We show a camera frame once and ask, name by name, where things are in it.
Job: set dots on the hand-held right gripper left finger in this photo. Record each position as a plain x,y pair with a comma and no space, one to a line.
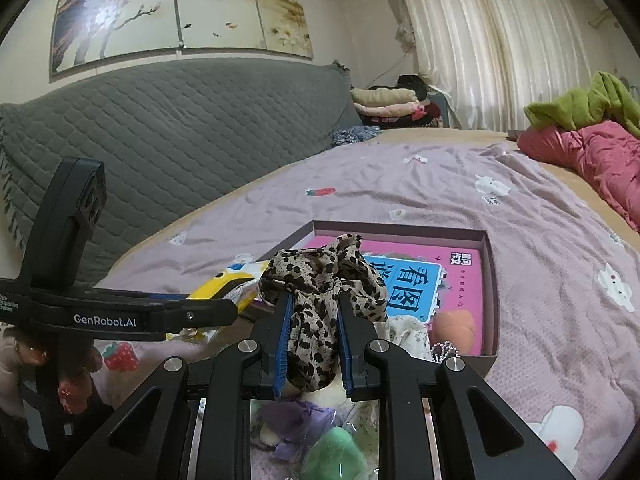
284,345

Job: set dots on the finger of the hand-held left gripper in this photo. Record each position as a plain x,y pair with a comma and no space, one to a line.
200,315

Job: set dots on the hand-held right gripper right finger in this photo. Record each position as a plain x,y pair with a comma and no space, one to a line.
345,350

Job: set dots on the leopard print scrunchie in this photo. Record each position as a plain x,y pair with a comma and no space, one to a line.
310,330

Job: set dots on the colourful plastic packet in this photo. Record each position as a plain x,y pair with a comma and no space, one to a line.
220,282

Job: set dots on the green puff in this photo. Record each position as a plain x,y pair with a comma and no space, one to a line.
335,455

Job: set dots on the shallow brown cardboard box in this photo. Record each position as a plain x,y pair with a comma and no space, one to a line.
492,300

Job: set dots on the cream floral scrunchie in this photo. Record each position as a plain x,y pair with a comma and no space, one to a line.
410,337

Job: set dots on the cream bear with purple dress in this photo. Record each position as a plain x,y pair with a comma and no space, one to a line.
295,417

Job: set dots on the silver tiara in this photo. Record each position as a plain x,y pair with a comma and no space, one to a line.
445,349

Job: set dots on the orange makeup sponge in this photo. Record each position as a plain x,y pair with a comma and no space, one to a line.
452,330

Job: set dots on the pink picture book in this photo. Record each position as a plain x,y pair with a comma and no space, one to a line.
460,290

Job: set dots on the grey quilted headboard cover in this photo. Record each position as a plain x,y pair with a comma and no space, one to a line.
175,135

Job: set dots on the purple printed bedsheet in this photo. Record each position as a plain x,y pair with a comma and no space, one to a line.
400,185

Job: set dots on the blue patterned cloth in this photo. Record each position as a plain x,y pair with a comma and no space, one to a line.
355,136

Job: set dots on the pink folded cloth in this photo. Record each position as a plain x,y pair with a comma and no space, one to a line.
390,109

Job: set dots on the dark folded clothes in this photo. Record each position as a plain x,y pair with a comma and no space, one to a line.
425,112

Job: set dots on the beige folded blanket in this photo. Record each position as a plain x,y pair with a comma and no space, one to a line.
382,96

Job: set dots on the pink quilt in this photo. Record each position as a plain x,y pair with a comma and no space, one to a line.
600,160

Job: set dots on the cream pleated curtain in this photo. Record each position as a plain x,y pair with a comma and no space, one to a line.
475,35

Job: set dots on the green blanket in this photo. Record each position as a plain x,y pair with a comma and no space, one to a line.
590,105

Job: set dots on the floral wall painting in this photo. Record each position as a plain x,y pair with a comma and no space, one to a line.
150,10

